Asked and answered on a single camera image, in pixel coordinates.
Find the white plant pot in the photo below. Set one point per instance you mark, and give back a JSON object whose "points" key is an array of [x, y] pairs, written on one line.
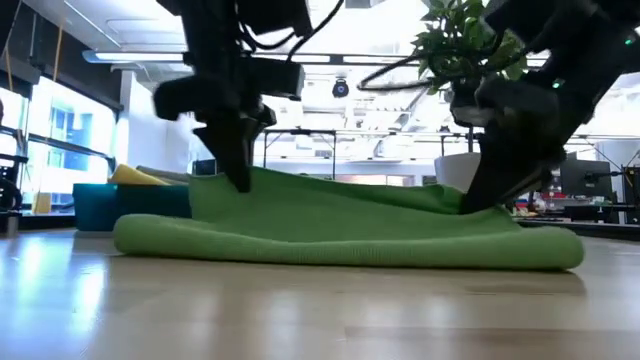
{"points": [[457, 172]]}

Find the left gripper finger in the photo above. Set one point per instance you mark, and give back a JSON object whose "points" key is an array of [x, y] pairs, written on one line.
{"points": [[260, 122], [232, 155]]}

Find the teal plastic bin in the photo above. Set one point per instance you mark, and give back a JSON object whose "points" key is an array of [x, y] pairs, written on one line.
{"points": [[125, 207]]}

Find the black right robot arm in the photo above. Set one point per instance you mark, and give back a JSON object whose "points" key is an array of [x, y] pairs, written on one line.
{"points": [[590, 40]]}

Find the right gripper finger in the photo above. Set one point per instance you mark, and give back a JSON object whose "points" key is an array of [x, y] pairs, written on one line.
{"points": [[500, 185]]}

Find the small black monitor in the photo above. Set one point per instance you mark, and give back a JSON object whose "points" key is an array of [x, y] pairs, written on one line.
{"points": [[205, 167]]}

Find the large black monitor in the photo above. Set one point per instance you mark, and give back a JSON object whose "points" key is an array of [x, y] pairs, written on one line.
{"points": [[585, 177]]}

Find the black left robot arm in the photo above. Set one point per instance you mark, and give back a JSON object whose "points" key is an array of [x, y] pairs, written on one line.
{"points": [[210, 25]]}

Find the black ceiling spotlight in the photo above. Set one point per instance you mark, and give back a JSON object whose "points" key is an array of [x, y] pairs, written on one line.
{"points": [[340, 88]]}

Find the green leafy plant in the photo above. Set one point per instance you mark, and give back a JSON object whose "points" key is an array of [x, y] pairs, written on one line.
{"points": [[455, 40]]}

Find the yellow microfiber towel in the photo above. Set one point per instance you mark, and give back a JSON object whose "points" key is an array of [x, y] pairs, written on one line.
{"points": [[131, 177]]}

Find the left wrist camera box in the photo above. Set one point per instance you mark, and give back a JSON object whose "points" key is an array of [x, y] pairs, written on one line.
{"points": [[277, 77]]}

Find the ceiling light bar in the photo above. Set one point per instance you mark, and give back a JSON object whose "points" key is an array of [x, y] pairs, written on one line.
{"points": [[140, 56]]}

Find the green microfiber towel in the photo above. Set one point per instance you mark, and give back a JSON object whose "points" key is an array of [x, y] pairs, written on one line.
{"points": [[325, 230]]}

